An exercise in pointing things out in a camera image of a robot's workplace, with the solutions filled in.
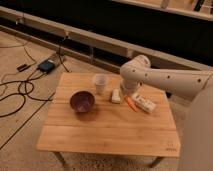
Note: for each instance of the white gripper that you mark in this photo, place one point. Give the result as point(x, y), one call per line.
point(128, 88)

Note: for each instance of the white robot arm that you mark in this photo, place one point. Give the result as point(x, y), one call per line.
point(196, 152)

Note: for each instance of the white sponge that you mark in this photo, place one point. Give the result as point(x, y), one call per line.
point(115, 98)

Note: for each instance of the white rectangular box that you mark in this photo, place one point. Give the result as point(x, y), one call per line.
point(143, 103)

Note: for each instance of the clear plastic cup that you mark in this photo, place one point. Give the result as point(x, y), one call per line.
point(100, 81)

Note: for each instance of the purple bowl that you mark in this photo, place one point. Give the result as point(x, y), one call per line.
point(82, 101)

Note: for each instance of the wooden table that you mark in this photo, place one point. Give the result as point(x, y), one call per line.
point(109, 128)

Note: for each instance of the black power adapter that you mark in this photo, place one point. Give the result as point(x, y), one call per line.
point(46, 66)

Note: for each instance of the small black device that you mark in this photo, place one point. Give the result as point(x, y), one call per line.
point(23, 67)

